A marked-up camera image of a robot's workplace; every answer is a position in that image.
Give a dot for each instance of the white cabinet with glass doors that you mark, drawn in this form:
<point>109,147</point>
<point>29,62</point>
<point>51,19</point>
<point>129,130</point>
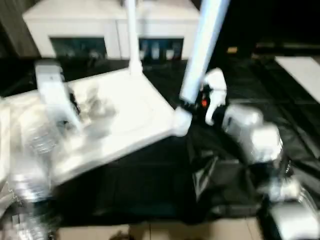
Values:
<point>75,20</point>

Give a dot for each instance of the small yellow box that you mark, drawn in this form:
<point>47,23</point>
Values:
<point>232,50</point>

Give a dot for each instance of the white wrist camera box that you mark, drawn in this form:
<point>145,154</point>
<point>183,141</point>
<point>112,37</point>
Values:
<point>55,90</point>
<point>216,92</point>

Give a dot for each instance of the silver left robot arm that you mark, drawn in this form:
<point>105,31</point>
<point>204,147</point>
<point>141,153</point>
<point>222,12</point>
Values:
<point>30,165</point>

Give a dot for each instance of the white plastic table leg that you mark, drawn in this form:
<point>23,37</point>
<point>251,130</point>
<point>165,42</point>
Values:
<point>132,35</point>
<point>202,50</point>

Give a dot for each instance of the black work mat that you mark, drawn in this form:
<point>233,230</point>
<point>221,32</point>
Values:
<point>150,190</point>

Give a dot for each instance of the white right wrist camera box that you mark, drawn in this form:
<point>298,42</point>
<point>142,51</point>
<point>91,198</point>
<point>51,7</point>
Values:
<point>216,92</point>

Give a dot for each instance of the white plastic table top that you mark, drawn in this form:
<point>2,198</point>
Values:
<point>120,120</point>

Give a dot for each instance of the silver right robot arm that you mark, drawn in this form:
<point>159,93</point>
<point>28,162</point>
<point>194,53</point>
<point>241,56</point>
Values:
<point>255,135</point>

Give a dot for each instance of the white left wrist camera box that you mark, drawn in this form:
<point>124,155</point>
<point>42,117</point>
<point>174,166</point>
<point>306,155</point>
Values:
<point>55,90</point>

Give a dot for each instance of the white side table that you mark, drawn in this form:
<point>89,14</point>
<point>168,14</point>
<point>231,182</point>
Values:
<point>302,75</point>

